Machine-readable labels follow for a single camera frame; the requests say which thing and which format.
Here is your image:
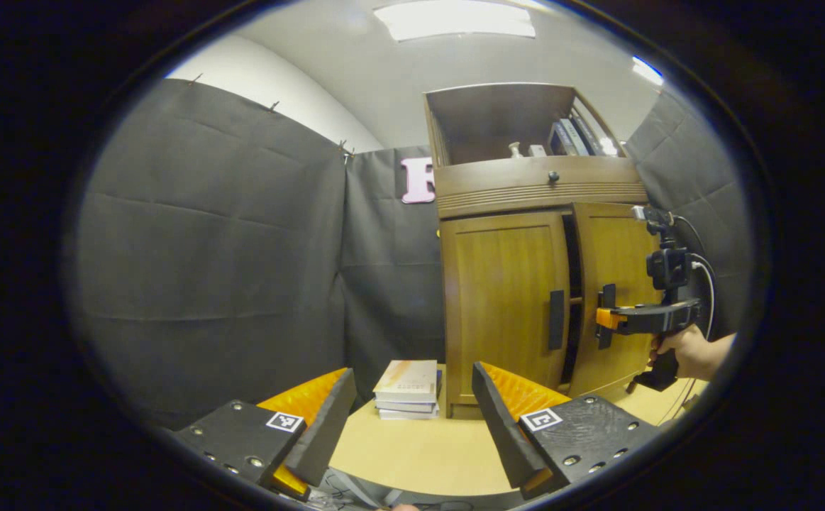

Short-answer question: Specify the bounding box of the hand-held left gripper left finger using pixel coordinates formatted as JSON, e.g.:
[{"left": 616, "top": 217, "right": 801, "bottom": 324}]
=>
[{"left": 171, "top": 367, "right": 358, "bottom": 498}]

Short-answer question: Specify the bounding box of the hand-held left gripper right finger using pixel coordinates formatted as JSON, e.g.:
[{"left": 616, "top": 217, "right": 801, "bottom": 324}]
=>
[{"left": 471, "top": 361, "right": 661, "bottom": 498}]

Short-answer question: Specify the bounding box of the wooden cabinet door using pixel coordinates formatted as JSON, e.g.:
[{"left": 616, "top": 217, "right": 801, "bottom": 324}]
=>
[
  {"left": 568, "top": 202, "right": 665, "bottom": 398},
  {"left": 441, "top": 211, "right": 570, "bottom": 409}
]

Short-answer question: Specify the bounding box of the wooden double-door shoe cabinet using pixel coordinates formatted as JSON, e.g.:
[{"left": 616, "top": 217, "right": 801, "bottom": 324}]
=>
[{"left": 424, "top": 83, "right": 661, "bottom": 419}]

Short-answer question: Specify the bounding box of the white book with orange cover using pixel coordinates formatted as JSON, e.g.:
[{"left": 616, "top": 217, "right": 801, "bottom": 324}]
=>
[{"left": 373, "top": 360, "right": 440, "bottom": 404}]

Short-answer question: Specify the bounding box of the wooden drawer with black knob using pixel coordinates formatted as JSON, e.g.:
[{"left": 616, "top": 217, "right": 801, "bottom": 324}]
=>
[{"left": 433, "top": 156, "right": 648, "bottom": 219}]

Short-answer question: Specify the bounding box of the light blue upright book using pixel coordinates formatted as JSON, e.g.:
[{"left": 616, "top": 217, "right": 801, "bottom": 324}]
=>
[{"left": 560, "top": 118, "right": 590, "bottom": 156}]

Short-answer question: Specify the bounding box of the black backdrop cloth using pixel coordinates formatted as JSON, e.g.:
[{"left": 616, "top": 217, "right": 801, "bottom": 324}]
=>
[{"left": 72, "top": 78, "right": 753, "bottom": 427}]

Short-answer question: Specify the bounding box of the small ceiling light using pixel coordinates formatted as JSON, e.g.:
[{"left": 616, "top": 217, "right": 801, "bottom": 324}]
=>
[{"left": 631, "top": 55, "right": 665, "bottom": 86}]

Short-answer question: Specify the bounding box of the large ceiling light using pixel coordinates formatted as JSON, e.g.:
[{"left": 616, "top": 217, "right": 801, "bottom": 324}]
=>
[{"left": 373, "top": 0, "right": 537, "bottom": 42}]

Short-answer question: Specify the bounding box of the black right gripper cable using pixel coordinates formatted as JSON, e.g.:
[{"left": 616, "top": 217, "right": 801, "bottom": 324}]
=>
[{"left": 660, "top": 215, "right": 718, "bottom": 427}]

